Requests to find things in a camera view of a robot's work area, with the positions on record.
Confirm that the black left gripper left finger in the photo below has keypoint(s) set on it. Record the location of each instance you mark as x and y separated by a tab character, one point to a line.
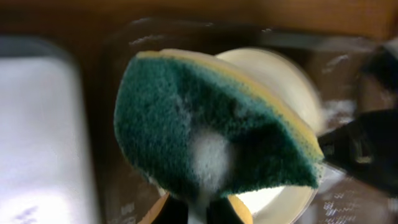
169	210

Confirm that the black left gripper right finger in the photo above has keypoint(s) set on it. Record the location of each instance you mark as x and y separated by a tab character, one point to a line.
222	212

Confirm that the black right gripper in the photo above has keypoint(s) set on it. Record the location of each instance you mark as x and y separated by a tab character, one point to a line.
366	149

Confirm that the cream plate with red stain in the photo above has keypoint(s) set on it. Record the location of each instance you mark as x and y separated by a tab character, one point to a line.
280	205

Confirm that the green and yellow sponge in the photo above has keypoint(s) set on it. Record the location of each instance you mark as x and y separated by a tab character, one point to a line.
204	129

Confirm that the dark brown serving tray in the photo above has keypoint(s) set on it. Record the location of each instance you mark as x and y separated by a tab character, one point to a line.
333	63

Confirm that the black tray with white liner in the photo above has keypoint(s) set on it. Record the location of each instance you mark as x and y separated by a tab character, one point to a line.
46	167

